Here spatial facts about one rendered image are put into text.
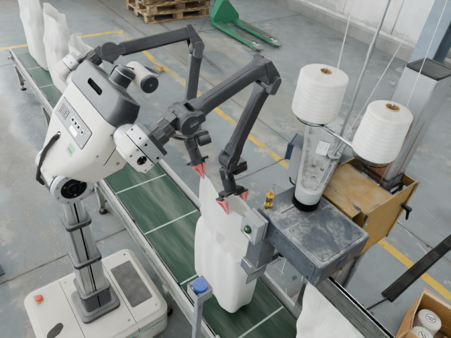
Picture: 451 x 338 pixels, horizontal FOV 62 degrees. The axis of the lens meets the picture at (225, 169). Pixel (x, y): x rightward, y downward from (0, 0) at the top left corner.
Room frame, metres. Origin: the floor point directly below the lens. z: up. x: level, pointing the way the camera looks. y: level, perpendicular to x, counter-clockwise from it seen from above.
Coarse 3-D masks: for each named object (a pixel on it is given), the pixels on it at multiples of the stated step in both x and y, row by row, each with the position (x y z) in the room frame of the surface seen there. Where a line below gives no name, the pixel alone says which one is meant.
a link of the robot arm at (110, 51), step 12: (144, 36) 1.58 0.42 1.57; (156, 36) 1.59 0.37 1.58; (168, 36) 1.61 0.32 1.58; (180, 36) 1.63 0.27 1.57; (192, 36) 1.64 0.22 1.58; (108, 48) 1.47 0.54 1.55; (120, 48) 1.48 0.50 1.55; (132, 48) 1.52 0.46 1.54; (144, 48) 1.55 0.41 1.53; (192, 48) 1.62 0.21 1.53; (108, 60) 1.45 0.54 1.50
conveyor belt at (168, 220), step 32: (128, 192) 1.80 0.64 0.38; (160, 192) 1.84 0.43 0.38; (160, 224) 1.56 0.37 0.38; (192, 224) 1.59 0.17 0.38; (160, 256) 1.31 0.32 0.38; (192, 256) 1.34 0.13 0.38; (256, 288) 1.18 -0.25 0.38; (224, 320) 0.97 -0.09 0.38; (256, 320) 0.99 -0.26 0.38; (288, 320) 1.01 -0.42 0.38
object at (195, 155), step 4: (196, 148) 1.42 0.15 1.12; (188, 152) 1.41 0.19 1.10; (192, 152) 1.40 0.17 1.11; (196, 152) 1.40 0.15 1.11; (200, 152) 1.42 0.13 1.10; (192, 156) 1.39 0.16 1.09; (196, 156) 1.39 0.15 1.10; (200, 156) 1.40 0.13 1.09; (204, 156) 1.40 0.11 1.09; (208, 156) 1.41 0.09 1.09; (192, 160) 1.38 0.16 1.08; (196, 160) 1.37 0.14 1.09; (188, 164) 1.37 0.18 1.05
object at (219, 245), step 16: (208, 192) 1.31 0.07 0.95; (208, 208) 1.29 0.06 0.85; (240, 208) 1.21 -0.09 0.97; (208, 224) 1.22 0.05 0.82; (224, 224) 1.16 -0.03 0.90; (240, 224) 1.10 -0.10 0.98; (208, 240) 1.16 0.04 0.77; (224, 240) 1.13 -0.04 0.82; (240, 240) 1.10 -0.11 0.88; (208, 256) 1.14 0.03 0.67; (224, 256) 1.07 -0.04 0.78; (240, 256) 1.05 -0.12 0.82; (208, 272) 1.12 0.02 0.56; (224, 272) 1.04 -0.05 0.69; (240, 272) 1.01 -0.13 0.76; (224, 288) 1.03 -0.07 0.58; (240, 288) 1.00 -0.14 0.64; (224, 304) 1.01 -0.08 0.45; (240, 304) 1.01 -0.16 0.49
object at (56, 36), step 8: (48, 8) 3.24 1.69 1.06; (48, 16) 3.03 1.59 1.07; (56, 16) 3.18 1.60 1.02; (64, 16) 3.10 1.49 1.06; (48, 24) 3.02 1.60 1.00; (56, 24) 2.86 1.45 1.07; (64, 24) 2.91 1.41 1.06; (48, 32) 3.01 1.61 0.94; (56, 32) 2.91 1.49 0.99; (64, 32) 2.88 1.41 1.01; (48, 40) 3.00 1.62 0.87; (56, 40) 2.91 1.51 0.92; (64, 40) 2.87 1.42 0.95; (48, 48) 3.01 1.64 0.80; (56, 48) 2.89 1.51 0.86; (64, 48) 2.88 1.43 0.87; (48, 56) 3.01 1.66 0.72; (56, 56) 2.88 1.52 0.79; (64, 56) 2.88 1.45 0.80; (48, 64) 3.02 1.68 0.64; (56, 80) 2.95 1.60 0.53; (64, 88) 2.88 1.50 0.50
